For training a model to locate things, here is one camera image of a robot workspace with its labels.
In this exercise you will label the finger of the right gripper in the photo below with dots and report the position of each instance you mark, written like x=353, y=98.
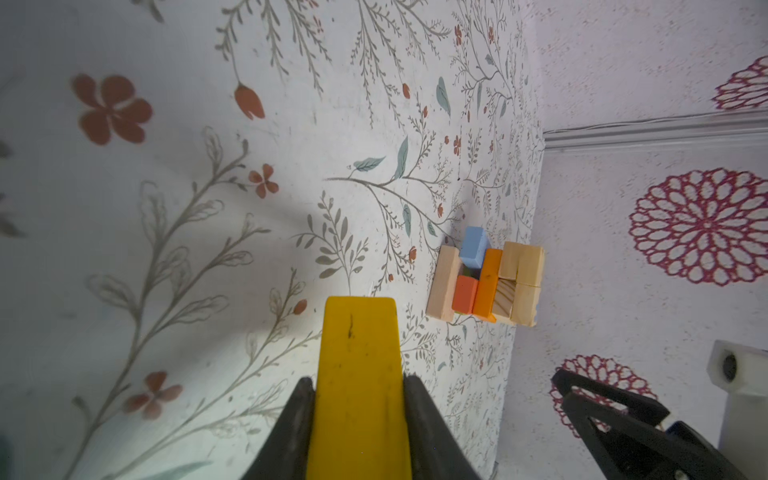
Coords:
x=579, y=393
x=626, y=443

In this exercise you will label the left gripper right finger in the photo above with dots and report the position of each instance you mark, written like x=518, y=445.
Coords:
x=434, y=452

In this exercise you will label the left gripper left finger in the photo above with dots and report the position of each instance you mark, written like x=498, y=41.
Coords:
x=284, y=454

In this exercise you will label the yellow wedge block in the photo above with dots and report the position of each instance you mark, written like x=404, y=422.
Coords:
x=359, y=428

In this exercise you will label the natural wood rectangular block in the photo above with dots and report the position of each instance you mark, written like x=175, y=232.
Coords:
x=439, y=305

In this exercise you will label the orange rectangular block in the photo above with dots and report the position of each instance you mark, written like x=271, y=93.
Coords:
x=487, y=285

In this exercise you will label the red rectangular block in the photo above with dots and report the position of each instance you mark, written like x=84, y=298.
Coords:
x=465, y=294

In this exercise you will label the blue picture cube block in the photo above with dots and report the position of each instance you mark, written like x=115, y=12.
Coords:
x=524, y=309

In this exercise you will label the orange picture cube block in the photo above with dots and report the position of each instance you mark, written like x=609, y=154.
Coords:
x=522, y=263

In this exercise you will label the light blue rectangular block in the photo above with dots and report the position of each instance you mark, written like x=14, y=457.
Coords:
x=473, y=249

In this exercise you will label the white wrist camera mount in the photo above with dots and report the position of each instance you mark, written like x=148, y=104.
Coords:
x=741, y=371

